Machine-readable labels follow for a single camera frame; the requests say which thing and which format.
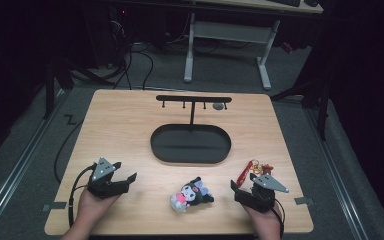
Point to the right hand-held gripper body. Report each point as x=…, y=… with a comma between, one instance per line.
x=260, y=198

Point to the black hook stand with tray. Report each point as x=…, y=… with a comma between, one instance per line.
x=190, y=143

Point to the aluminium floor rail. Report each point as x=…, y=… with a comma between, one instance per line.
x=336, y=173
x=20, y=166

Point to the black metal stand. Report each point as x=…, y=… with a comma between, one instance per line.
x=323, y=110
x=49, y=90

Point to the person's right hand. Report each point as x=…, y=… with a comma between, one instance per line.
x=268, y=221

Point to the grey tape piece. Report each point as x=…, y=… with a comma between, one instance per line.
x=55, y=206
x=303, y=200

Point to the person's left hand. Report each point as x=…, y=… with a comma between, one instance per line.
x=90, y=208

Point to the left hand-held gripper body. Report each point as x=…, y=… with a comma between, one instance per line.
x=101, y=188

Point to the grey round table grommet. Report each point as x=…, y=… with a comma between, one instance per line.
x=218, y=106

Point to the white metal desk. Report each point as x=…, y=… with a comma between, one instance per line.
x=233, y=33

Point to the black keyboard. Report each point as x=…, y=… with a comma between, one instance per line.
x=285, y=2

